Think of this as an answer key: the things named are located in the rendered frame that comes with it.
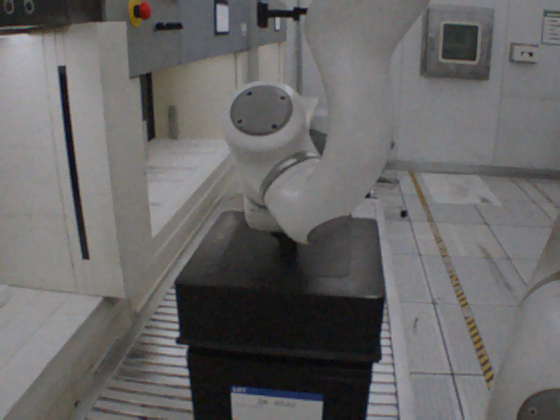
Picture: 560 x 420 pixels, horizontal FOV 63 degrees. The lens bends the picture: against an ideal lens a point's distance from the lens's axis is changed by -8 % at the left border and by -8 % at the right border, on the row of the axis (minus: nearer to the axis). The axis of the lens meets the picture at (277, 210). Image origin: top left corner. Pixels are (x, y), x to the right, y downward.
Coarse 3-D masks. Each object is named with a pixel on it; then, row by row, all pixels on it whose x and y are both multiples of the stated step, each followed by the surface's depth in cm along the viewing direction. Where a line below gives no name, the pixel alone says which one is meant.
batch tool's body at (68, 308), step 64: (0, 0) 60; (64, 0) 76; (0, 64) 84; (64, 64) 82; (0, 128) 88; (64, 128) 87; (128, 128) 95; (0, 192) 93; (64, 192) 91; (128, 192) 97; (0, 256) 99; (64, 256) 96; (128, 256) 98; (0, 320) 89; (64, 320) 90; (128, 320) 111; (0, 384) 71; (64, 384) 83
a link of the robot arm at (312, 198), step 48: (336, 0) 40; (384, 0) 38; (336, 48) 41; (384, 48) 42; (336, 96) 42; (384, 96) 44; (336, 144) 42; (384, 144) 45; (288, 192) 48; (336, 192) 45
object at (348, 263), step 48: (240, 240) 79; (288, 240) 73; (336, 240) 79; (192, 288) 66; (240, 288) 65; (288, 288) 65; (336, 288) 65; (384, 288) 65; (192, 336) 69; (240, 336) 68; (288, 336) 67; (336, 336) 65
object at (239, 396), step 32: (192, 352) 74; (224, 352) 95; (192, 384) 73; (224, 384) 72; (256, 384) 71; (288, 384) 70; (320, 384) 69; (352, 384) 69; (224, 416) 75; (256, 416) 73; (288, 416) 72; (320, 416) 72; (352, 416) 71
